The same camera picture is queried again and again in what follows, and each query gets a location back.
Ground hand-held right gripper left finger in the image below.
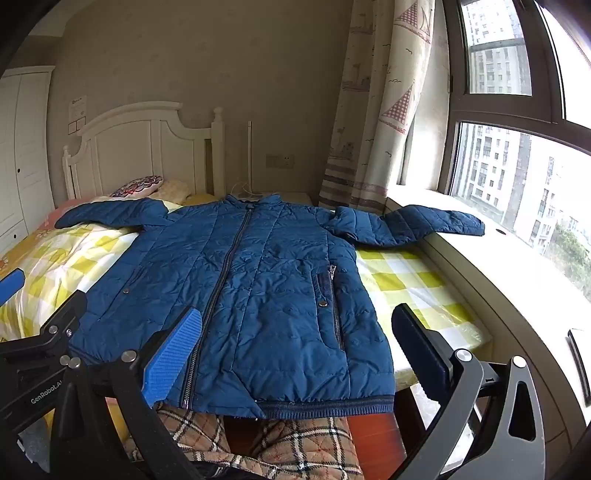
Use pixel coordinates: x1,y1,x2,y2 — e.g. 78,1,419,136
50,306,204,480

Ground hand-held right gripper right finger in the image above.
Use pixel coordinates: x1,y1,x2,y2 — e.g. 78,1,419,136
390,303,548,480

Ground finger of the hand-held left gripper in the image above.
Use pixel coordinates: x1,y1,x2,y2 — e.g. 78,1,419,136
39,291,88,344
0,269,26,308

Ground blue quilted jacket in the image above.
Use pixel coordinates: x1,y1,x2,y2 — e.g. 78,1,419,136
54,194,486,420

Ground orange floral bedding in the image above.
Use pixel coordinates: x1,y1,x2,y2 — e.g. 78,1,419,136
0,226,51,273

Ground yellow checked bed sheet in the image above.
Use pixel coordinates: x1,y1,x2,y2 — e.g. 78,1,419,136
0,222,485,439

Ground pink pillow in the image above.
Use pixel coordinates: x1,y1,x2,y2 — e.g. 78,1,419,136
30,198,116,232

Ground cream windowsill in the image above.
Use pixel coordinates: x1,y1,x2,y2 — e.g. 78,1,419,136
385,194,591,462

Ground white wardrobe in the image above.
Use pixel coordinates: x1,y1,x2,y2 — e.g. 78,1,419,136
0,66,56,254

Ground person's plaid trousers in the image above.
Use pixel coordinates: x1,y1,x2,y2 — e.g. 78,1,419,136
124,401,365,480

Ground patterned round cushion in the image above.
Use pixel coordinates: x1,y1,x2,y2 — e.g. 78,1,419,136
110,175,164,198

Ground cream pillow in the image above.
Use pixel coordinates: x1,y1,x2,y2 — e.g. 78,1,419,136
157,179,192,204

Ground white bed headboard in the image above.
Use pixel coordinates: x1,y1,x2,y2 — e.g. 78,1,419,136
62,102,227,201

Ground printed cream curtain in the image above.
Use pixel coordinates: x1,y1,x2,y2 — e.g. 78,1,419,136
318,0,437,215

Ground dark framed window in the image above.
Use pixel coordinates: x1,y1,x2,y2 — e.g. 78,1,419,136
438,0,591,301

